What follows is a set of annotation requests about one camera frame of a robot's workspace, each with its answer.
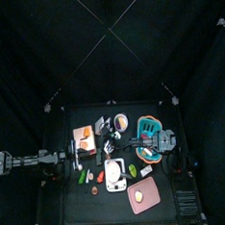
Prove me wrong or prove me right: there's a pale round toy food slice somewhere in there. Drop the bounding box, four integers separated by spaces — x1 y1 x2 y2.
80 139 89 151

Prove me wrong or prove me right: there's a dark grey upright toy item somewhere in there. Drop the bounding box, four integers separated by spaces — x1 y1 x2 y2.
94 147 105 167

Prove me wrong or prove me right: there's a white toy item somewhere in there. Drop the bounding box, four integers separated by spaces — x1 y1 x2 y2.
142 147 154 157

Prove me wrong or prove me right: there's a small white green toy vegetable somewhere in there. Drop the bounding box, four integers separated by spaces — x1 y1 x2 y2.
111 130 123 141

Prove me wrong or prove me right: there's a white grey toy induction stove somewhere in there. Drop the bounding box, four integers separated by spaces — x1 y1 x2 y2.
103 157 128 194

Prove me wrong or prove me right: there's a red wooden drawer box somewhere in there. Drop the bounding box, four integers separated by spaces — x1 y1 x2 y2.
71 124 99 159

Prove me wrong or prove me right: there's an orange yellow toy food piece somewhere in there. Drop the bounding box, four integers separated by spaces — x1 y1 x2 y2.
82 126 92 138

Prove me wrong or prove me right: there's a teal basket orange rim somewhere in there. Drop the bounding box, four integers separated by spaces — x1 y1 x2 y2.
132 113 167 166

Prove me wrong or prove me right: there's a purple toy food piece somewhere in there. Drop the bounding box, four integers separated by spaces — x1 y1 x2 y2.
114 116 122 132

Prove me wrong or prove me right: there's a green toy cucumber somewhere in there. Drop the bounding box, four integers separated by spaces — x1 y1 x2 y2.
76 169 88 186

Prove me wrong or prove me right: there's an orange toy carrot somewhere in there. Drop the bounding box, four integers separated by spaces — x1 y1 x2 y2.
94 169 106 185

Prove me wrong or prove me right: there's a yellow-green fruit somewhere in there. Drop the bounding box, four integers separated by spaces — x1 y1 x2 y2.
128 162 138 180

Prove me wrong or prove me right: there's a toy knife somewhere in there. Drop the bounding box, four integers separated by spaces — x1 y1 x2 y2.
82 167 92 194

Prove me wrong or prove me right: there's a small purple white bowl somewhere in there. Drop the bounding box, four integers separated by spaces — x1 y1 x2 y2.
112 112 131 134

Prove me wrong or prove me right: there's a grey metal toy piece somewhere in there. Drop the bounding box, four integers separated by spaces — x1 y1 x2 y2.
92 114 113 137

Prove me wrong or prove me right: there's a pink cutting board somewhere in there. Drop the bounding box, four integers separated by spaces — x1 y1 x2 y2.
125 175 163 216

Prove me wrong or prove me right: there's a yellow toy food slice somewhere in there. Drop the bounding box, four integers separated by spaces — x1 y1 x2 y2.
134 190 144 204

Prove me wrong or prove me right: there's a cream toy pan grey handle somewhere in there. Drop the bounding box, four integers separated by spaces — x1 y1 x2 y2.
104 159 134 185

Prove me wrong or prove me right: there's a thin white cord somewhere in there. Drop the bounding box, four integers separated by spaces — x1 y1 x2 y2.
37 0 179 112
38 0 160 107

